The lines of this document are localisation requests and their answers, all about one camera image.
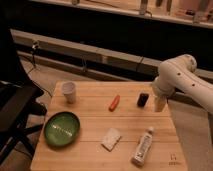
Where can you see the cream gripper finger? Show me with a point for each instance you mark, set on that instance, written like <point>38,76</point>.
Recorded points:
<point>159,103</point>

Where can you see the black eraser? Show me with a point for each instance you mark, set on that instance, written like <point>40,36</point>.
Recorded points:
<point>143,97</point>

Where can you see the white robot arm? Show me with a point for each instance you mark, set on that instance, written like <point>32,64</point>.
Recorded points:
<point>178,73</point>

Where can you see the orange carrot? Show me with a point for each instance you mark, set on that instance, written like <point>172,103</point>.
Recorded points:
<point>114,103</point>

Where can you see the white plastic bottle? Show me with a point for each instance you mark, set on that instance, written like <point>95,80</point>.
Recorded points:
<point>142,148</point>

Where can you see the white sponge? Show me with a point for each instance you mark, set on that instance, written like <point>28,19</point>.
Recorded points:
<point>110,139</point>

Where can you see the wooden table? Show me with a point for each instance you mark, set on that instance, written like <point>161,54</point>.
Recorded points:
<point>92,108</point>

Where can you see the white paper cup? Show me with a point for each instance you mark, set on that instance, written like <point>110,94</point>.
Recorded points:
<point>69,91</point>

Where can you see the green bowl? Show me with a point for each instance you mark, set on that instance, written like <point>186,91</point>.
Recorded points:
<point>61,129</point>

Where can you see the black office chair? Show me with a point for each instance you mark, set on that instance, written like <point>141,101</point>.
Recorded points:
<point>16,104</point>

